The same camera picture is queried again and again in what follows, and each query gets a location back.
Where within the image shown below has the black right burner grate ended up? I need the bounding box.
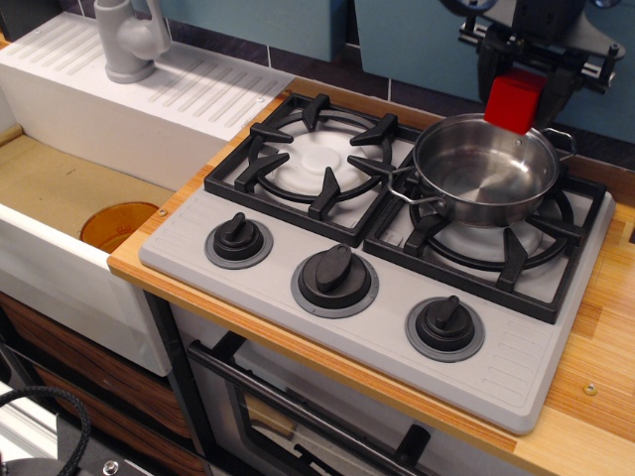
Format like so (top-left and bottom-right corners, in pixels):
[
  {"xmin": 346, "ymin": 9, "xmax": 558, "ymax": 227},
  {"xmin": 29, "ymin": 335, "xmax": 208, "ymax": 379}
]
[{"xmin": 363, "ymin": 159, "xmax": 613, "ymax": 324}]

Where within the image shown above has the white toy sink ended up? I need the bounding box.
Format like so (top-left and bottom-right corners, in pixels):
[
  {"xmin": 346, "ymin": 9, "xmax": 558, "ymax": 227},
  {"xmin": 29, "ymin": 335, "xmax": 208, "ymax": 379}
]
[{"xmin": 1, "ymin": 13, "xmax": 292, "ymax": 376}]

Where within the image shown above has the oven door with handle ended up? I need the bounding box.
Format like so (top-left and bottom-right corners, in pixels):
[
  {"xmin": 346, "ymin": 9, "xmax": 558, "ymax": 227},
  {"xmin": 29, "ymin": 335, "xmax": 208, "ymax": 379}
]
[{"xmin": 187, "ymin": 331, "xmax": 497, "ymax": 476}]

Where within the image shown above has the black left burner grate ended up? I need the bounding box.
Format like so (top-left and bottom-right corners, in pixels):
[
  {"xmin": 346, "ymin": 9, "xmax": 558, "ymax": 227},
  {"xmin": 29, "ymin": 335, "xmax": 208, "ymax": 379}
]
[{"xmin": 204, "ymin": 93, "xmax": 419, "ymax": 247}]

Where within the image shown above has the stainless steel pan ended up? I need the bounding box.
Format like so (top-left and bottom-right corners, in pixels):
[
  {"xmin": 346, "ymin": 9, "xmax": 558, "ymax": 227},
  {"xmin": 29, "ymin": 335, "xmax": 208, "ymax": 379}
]
[{"xmin": 387, "ymin": 114, "xmax": 577, "ymax": 227}]

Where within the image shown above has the black middle stove knob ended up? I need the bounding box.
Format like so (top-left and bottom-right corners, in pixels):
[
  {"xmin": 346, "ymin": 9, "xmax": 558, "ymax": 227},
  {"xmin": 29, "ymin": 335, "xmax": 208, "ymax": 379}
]
[{"xmin": 291, "ymin": 244, "xmax": 379, "ymax": 319}]

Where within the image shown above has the black braided cable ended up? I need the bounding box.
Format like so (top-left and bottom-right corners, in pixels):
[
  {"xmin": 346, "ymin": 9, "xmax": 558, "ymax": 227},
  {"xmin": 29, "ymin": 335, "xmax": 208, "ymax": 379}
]
[{"xmin": 0, "ymin": 385, "xmax": 92, "ymax": 476}]

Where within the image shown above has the black stove knob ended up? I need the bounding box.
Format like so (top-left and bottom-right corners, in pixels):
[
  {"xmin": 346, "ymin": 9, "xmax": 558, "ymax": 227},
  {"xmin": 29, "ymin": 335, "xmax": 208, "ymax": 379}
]
[
  {"xmin": 291, "ymin": 244, "xmax": 379, "ymax": 319},
  {"xmin": 204, "ymin": 212, "xmax": 274, "ymax": 270},
  {"xmin": 406, "ymin": 296, "xmax": 485, "ymax": 363}
]

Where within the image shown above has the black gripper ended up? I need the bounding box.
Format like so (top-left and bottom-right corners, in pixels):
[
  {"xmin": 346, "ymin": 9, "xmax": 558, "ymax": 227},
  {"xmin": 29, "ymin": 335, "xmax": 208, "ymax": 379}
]
[{"xmin": 443, "ymin": 1, "xmax": 626, "ymax": 129}]

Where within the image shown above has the grey toy faucet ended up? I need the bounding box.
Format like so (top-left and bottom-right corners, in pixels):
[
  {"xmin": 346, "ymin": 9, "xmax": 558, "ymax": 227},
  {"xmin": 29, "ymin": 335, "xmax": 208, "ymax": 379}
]
[{"xmin": 94, "ymin": 0, "xmax": 171, "ymax": 84}]

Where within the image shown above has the black burner grate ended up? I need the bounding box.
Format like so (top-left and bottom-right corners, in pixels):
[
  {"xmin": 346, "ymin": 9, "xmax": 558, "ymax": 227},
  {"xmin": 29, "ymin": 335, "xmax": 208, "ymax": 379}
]
[
  {"xmin": 363, "ymin": 159, "xmax": 613, "ymax": 324},
  {"xmin": 204, "ymin": 93, "xmax": 419, "ymax": 247}
]

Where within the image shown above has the grey toy stove top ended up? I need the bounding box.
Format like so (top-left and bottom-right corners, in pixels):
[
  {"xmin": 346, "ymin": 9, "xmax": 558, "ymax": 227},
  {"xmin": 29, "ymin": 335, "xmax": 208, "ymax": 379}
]
[{"xmin": 137, "ymin": 92, "xmax": 616, "ymax": 436}]

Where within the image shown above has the black right stove knob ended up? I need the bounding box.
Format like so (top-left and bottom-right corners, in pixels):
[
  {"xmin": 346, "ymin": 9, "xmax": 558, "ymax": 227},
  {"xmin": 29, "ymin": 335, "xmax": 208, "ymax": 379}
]
[{"xmin": 406, "ymin": 296, "xmax": 485, "ymax": 363}]

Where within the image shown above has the black left stove knob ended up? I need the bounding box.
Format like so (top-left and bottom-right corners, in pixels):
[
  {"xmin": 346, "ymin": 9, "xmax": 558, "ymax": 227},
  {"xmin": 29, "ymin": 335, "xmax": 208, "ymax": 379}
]
[{"xmin": 204, "ymin": 212, "xmax": 274, "ymax": 270}]

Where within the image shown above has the red cube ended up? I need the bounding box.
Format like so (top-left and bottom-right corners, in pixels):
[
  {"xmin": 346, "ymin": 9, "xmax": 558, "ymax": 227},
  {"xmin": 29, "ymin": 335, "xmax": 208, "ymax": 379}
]
[{"xmin": 484, "ymin": 67, "xmax": 547, "ymax": 135}]

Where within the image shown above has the wooden drawer front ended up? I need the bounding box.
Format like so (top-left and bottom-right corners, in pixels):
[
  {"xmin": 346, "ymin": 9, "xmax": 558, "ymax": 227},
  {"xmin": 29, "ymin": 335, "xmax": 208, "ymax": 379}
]
[{"xmin": 1, "ymin": 294, "xmax": 208, "ymax": 475}]

